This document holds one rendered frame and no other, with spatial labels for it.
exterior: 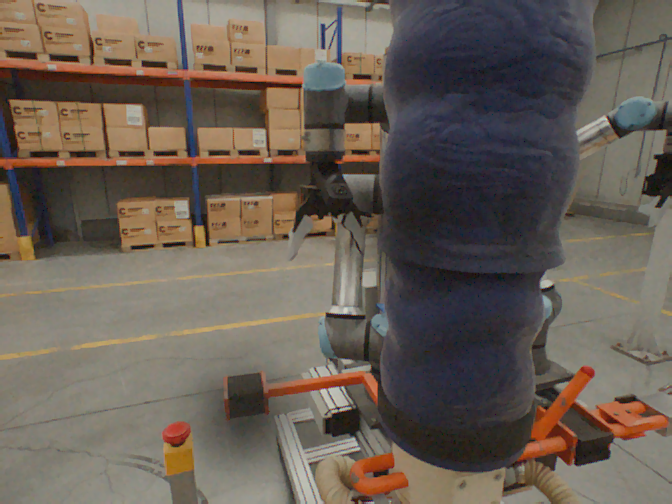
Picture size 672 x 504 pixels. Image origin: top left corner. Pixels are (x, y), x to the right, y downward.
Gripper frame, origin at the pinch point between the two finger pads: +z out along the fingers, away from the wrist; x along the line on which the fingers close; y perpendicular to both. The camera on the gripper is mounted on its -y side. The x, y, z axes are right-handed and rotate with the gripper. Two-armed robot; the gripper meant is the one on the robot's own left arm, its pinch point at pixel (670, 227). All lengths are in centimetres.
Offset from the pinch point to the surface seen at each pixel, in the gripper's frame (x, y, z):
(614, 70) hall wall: -894, 713, -215
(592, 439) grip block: 66, -34, 25
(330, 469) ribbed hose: 106, -19, 31
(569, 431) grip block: 68, -31, 24
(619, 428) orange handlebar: 57, -32, 26
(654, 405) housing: 46, -30, 26
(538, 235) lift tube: 88, -38, -12
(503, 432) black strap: 89, -38, 14
